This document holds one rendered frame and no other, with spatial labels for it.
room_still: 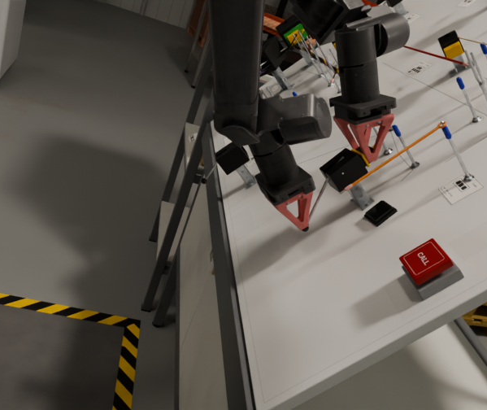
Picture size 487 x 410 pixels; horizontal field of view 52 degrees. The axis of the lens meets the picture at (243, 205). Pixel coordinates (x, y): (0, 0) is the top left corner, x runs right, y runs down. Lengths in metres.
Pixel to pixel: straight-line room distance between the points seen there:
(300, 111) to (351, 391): 0.48
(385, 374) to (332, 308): 0.31
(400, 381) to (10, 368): 1.26
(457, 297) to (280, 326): 0.25
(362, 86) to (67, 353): 1.45
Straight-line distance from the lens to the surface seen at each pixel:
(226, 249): 0.98
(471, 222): 0.73
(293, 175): 0.76
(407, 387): 1.00
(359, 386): 0.93
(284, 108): 0.69
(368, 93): 0.78
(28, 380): 1.81
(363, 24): 0.79
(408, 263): 0.66
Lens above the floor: 1.35
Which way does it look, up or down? 24 degrees down
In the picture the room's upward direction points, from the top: 21 degrees clockwise
